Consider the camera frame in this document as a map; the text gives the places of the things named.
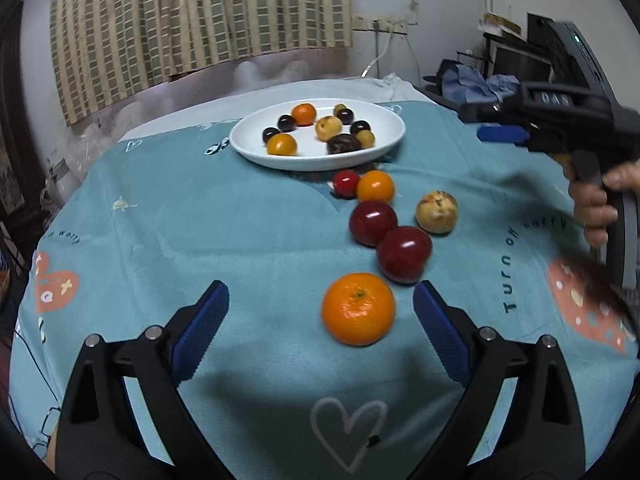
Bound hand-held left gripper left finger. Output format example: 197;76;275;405
55;280;231;480

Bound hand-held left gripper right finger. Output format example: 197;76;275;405
413;280;583;480

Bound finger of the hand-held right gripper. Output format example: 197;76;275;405
459;102;523;124
476;126;531;147

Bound large tangerine with green stem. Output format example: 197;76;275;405
321;272;397;347

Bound dark brown passion fruit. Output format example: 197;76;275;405
327;134;362;156

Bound round yellow fruit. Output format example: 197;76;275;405
315;115;344;142

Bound small smooth orange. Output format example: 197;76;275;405
356;170;396;204
291;103;317;127
266;133;298;157

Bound white oval plate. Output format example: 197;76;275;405
229;97;406;171

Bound person's right hand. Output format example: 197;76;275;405
564;159;640;250

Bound blue clothes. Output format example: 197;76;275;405
442;65;521;106

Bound black monitor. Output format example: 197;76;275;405
487;35;553;82

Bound dark red plum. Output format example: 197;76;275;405
349;200;398;247
377;226;433;284

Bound teal printed blanket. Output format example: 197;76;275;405
10;100;636;480

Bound brown spotted yellow fruit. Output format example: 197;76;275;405
415;190;459;235

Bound small bright red fruit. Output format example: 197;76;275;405
333;170;362;198

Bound white sheet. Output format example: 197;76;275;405
120;74;416;141

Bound checked beige curtain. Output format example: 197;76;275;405
50;0;353;126

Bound white power cable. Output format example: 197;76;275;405
361;30;394;79

